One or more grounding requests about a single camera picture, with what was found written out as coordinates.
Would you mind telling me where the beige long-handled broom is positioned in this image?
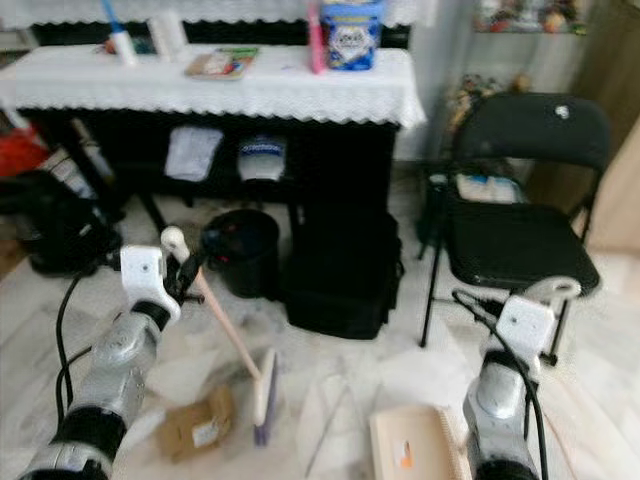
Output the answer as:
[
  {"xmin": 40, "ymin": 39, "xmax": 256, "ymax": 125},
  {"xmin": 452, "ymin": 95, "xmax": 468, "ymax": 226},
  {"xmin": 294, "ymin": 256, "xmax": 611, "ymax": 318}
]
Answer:
[{"xmin": 160, "ymin": 226, "xmax": 279, "ymax": 447}]

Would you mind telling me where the beige long-handled dustpan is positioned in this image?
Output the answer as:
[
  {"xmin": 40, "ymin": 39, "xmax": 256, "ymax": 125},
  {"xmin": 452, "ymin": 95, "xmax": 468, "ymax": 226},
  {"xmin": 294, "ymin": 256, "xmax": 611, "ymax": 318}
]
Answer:
[{"xmin": 368, "ymin": 277, "xmax": 583, "ymax": 480}]

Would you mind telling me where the small black waste bin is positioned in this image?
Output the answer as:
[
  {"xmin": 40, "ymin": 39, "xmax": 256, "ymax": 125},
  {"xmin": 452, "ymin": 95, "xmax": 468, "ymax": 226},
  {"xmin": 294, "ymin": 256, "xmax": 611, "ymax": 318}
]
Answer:
[{"xmin": 200, "ymin": 208, "xmax": 281, "ymax": 299}]

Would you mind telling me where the black folding chair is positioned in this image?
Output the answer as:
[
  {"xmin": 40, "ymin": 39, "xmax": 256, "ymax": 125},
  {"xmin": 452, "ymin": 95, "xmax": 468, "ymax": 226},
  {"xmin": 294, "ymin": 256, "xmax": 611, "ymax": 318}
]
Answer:
[{"xmin": 418, "ymin": 92, "xmax": 615, "ymax": 366}]

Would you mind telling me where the white cloth bag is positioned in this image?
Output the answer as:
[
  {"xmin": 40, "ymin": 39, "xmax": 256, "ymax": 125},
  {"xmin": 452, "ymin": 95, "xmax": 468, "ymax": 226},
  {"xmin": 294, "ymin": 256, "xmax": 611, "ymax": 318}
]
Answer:
[{"xmin": 165, "ymin": 126, "xmax": 224, "ymax": 183}]

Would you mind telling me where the white bag with blue band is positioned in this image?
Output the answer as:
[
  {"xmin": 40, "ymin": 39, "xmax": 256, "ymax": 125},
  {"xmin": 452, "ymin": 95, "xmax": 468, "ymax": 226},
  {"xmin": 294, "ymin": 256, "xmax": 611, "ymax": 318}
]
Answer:
[{"xmin": 237, "ymin": 135, "xmax": 288, "ymax": 183}]

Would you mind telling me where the white and blue package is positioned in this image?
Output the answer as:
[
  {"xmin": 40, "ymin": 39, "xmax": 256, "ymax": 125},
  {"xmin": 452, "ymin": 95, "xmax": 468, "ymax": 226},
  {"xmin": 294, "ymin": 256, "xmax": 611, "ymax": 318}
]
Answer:
[{"xmin": 455, "ymin": 172, "xmax": 526, "ymax": 206}]

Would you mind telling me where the black round appliance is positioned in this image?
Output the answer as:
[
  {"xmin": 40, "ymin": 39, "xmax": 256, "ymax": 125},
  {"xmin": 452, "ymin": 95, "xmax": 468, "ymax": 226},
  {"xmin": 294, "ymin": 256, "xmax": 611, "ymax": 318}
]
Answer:
[{"xmin": 0, "ymin": 170, "xmax": 126, "ymax": 278}]

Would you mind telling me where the brown cardboard piece with label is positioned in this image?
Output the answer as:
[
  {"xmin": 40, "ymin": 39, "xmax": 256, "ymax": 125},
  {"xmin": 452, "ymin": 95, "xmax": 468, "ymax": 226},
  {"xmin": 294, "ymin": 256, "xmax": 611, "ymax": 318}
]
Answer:
[{"xmin": 155, "ymin": 385, "xmax": 239, "ymax": 463}]

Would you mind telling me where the black fabric bag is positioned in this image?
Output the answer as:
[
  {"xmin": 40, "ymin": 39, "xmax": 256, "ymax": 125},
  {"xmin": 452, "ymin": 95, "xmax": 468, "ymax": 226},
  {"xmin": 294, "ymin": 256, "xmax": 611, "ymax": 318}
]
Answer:
[{"xmin": 280, "ymin": 208, "xmax": 406, "ymax": 341}]

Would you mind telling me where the black table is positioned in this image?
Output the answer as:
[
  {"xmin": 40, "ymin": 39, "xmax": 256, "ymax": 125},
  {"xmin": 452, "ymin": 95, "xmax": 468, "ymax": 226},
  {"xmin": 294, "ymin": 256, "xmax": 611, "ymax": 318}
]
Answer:
[{"xmin": 20, "ymin": 22, "xmax": 401, "ymax": 241}]

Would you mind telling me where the colourful flat book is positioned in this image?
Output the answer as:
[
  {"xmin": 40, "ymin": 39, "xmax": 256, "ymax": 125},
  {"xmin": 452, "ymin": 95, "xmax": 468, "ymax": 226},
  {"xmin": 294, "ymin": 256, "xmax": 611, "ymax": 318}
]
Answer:
[{"xmin": 185, "ymin": 47, "xmax": 259, "ymax": 80}]

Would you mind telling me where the white lace table cloth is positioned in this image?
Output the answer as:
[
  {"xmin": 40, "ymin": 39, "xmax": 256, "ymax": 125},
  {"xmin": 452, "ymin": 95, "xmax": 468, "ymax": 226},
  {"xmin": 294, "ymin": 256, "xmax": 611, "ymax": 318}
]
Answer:
[
  {"xmin": 0, "ymin": 45, "xmax": 428, "ymax": 129},
  {"xmin": 0, "ymin": 0, "xmax": 441, "ymax": 29}
]

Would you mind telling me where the red plastic bag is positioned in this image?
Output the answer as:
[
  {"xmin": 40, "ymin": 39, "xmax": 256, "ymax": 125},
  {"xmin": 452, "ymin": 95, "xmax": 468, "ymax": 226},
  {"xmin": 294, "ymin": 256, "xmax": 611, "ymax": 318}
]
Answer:
[{"xmin": 0, "ymin": 125, "xmax": 51, "ymax": 179}]

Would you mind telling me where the white bottle with blue stick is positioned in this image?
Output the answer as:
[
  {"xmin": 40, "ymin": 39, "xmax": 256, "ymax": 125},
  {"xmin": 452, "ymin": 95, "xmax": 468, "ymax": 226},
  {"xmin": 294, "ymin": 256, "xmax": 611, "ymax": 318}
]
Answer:
[{"xmin": 100, "ymin": 0, "xmax": 138, "ymax": 68}]

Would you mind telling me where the white cylindrical cup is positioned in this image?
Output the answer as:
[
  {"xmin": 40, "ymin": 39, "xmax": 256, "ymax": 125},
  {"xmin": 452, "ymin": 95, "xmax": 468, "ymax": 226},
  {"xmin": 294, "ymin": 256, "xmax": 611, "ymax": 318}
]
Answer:
[{"xmin": 147, "ymin": 10, "xmax": 189, "ymax": 61}]

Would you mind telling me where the slim pink bottle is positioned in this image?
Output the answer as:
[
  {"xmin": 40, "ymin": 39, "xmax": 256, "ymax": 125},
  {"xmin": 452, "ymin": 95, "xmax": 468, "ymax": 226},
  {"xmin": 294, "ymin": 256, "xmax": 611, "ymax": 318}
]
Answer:
[{"xmin": 308, "ymin": 15, "xmax": 325, "ymax": 75}]

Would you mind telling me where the blue and white tin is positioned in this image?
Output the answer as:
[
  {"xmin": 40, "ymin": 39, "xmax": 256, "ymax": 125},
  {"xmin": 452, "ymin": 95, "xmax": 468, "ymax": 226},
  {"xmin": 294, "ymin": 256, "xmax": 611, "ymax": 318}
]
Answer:
[{"xmin": 318, "ymin": 0, "xmax": 385, "ymax": 71}]

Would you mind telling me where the brown wooden cabinet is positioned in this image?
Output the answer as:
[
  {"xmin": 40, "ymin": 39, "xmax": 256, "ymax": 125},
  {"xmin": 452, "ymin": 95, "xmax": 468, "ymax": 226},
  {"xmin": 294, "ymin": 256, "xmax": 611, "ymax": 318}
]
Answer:
[{"xmin": 525, "ymin": 0, "xmax": 640, "ymax": 251}]

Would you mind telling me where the glass shelf with ornaments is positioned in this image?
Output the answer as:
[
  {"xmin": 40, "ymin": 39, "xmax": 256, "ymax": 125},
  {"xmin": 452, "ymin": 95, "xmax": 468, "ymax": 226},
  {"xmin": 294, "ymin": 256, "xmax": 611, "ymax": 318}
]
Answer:
[{"xmin": 445, "ymin": 0, "xmax": 591, "ymax": 131}]

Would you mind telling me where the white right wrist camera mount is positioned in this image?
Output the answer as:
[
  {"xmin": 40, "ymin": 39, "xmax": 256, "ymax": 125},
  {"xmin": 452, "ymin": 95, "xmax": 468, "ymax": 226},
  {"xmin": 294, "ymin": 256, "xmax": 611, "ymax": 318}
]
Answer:
[{"xmin": 490, "ymin": 295, "xmax": 558, "ymax": 369}]

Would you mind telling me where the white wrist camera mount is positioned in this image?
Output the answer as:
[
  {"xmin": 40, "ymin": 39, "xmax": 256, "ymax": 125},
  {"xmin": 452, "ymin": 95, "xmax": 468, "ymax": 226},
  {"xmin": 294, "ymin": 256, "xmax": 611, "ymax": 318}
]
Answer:
[
  {"xmin": 490, "ymin": 295, "xmax": 558, "ymax": 369},
  {"xmin": 120, "ymin": 245, "xmax": 181, "ymax": 323}
]

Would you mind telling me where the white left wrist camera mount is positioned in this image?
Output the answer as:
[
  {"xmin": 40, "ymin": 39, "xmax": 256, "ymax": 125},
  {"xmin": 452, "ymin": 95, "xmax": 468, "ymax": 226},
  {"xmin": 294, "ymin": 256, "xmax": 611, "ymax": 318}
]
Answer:
[{"xmin": 120, "ymin": 245, "xmax": 181, "ymax": 323}]

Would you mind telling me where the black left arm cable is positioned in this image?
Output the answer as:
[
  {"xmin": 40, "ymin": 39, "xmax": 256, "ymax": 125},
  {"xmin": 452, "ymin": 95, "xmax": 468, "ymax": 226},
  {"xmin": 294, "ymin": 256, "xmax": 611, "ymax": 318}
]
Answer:
[{"xmin": 55, "ymin": 258, "xmax": 123, "ymax": 421}]

